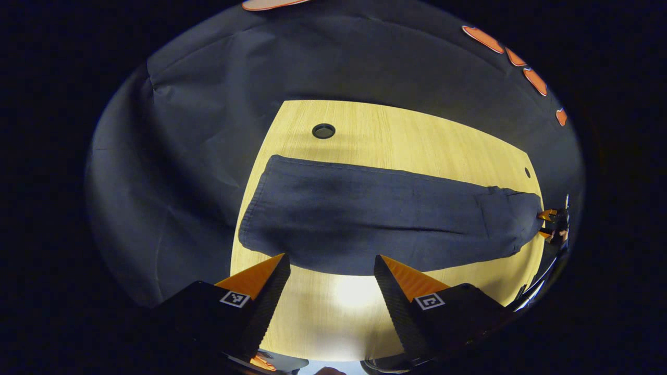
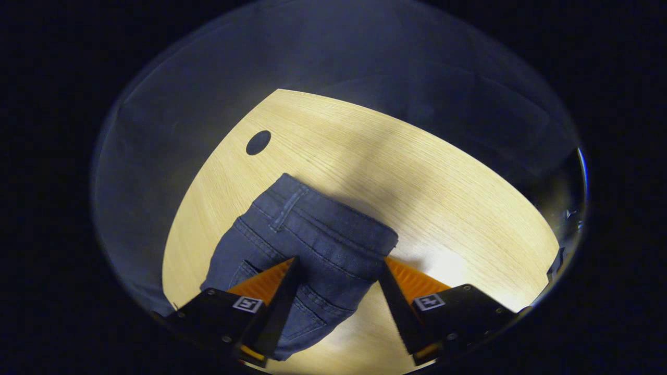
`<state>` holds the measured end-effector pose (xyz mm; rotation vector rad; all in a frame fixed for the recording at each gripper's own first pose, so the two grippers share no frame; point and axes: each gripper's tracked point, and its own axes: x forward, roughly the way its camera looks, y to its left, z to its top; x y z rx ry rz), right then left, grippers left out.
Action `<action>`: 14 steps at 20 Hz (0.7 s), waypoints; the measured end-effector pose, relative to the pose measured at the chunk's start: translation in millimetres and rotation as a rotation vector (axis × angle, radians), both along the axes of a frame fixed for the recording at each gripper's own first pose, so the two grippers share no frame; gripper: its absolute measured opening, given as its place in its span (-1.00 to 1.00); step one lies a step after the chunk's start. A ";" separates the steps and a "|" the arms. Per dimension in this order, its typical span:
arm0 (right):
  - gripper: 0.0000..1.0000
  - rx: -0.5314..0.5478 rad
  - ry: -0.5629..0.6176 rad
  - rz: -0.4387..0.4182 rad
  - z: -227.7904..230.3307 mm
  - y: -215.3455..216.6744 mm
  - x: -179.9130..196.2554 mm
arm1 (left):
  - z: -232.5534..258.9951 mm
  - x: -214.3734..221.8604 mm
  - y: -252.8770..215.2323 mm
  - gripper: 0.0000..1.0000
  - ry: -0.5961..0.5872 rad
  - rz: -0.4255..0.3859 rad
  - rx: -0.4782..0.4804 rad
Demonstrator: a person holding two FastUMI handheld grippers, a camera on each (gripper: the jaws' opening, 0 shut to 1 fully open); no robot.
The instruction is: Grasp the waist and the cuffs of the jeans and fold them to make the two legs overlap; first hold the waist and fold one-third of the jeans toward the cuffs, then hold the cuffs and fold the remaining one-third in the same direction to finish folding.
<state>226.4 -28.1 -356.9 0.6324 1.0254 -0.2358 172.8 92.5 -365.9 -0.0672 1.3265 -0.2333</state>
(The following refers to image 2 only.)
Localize dark blue jeans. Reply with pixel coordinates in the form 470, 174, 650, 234
200, 172, 400, 362

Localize black backdrop cloth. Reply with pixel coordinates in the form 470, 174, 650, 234
93, 0, 587, 316

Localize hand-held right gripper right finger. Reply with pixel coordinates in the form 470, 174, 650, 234
377, 256, 533, 366

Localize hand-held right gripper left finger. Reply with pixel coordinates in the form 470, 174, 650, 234
150, 256, 302, 368

